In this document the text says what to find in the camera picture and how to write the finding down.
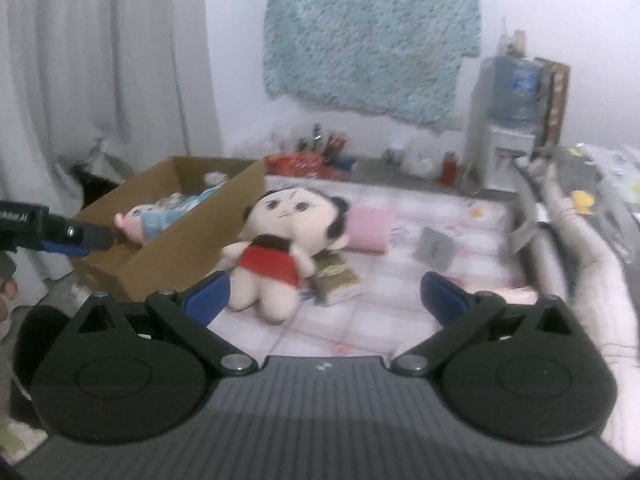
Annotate green brown packet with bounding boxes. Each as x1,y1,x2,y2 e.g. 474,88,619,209
310,250,362,307

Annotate grey printed blanket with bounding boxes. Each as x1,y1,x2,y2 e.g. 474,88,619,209
512,142,640,281

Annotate white curtain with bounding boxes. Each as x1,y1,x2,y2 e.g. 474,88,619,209
0,0,221,281

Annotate teal floral wall cloth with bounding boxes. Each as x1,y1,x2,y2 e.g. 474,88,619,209
262,0,483,131

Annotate blue water jug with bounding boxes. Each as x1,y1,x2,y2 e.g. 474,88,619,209
492,55,543,128

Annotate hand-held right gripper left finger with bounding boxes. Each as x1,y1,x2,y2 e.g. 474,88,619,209
75,270,258,376

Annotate pink square pillow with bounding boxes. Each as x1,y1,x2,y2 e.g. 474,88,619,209
345,204,396,253

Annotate grey pouch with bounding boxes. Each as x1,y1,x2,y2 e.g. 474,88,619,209
415,226,457,268

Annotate large red snack bag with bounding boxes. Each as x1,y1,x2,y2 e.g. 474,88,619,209
265,151,326,178

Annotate white fuzzy blanket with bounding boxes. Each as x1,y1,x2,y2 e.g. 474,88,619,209
542,180,640,466

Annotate white water dispenser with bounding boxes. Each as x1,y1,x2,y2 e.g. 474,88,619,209
462,120,538,193

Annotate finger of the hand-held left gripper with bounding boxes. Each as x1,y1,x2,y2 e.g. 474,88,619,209
40,215,117,260

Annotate black-haired red dress plush doll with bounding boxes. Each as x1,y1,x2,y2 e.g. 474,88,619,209
221,183,353,325

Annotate pink plush doll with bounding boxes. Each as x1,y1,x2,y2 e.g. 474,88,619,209
114,202,166,246

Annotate light blue towel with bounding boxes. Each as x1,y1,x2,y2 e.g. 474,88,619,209
142,187,223,238

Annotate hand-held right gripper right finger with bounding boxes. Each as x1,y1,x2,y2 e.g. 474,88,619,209
390,270,576,376

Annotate brown patterned board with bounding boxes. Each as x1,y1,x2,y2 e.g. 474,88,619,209
537,60,572,148

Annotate person's left hand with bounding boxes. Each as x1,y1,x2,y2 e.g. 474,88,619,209
0,277,20,328

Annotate red box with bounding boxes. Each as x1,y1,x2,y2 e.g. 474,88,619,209
322,132,349,161

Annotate crumpled white plastic bag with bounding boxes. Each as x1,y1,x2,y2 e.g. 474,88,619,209
402,140,441,178

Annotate brown cardboard box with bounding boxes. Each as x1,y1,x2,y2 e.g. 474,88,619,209
70,156,268,303

